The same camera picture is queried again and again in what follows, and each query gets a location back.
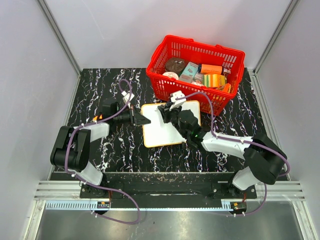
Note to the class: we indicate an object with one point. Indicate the white board yellow frame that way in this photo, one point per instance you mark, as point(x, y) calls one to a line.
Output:
point(157, 133)

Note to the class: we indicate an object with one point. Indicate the pink white round item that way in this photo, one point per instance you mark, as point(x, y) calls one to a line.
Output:
point(171, 75)

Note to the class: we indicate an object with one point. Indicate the orange bottle blue cap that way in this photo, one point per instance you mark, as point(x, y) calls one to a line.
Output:
point(210, 69)

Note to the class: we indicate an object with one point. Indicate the red plastic shopping basket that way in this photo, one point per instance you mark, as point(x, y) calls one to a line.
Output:
point(197, 53)

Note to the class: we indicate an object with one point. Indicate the striped sponge pack in basket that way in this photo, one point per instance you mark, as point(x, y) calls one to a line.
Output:
point(214, 80)

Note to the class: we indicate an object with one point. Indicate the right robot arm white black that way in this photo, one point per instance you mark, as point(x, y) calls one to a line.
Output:
point(264, 160)

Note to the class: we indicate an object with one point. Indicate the brown round chocolate item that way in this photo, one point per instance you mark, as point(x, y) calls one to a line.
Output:
point(175, 65)

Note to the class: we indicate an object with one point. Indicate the orange green sponge pack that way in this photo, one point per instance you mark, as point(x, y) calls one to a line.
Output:
point(97, 118)

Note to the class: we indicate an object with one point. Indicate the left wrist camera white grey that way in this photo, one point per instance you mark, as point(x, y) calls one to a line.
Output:
point(127, 97)

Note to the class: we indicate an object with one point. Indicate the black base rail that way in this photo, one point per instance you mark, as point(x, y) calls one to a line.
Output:
point(163, 190)

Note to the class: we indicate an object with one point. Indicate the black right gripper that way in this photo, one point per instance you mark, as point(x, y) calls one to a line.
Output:
point(166, 113)

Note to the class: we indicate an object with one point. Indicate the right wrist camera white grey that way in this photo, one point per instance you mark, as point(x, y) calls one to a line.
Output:
point(177, 99)

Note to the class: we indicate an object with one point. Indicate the wrist camera white grey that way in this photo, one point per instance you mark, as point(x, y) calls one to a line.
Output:
point(177, 99)
point(127, 97)

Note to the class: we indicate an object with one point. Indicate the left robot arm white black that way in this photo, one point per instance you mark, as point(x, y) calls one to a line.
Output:
point(71, 150)

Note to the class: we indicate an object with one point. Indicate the teal white small box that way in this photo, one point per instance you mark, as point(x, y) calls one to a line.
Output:
point(189, 72)

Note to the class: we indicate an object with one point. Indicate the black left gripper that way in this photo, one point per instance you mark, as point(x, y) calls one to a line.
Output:
point(136, 118)

